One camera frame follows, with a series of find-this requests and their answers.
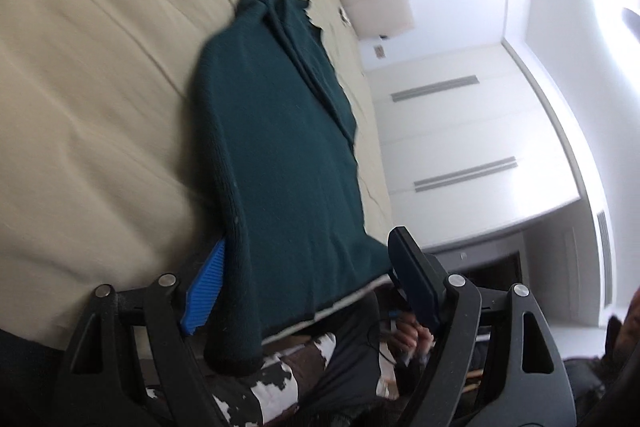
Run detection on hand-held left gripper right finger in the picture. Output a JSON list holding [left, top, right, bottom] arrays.
[[387, 227, 578, 427]]

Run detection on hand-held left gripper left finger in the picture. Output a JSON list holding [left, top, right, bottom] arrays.
[[64, 239, 228, 427]]

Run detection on dark green sweater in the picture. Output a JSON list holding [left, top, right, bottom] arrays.
[[189, 0, 393, 375]]

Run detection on person's right hand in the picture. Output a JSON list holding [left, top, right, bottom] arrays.
[[395, 319, 435, 365]]

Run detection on person's patterned pants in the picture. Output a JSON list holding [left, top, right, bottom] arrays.
[[145, 332, 341, 425]]

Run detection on white wardrobe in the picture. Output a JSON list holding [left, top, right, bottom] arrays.
[[357, 39, 583, 253]]

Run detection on bed with beige sheet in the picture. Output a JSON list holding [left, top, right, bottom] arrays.
[[0, 0, 395, 358]]

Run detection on black wardrobe handle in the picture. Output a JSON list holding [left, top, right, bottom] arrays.
[[413, 156, 517, 186], [414, 163, 518, 192], [390, 76, 478, 98], [391, 82, 480, 104]]

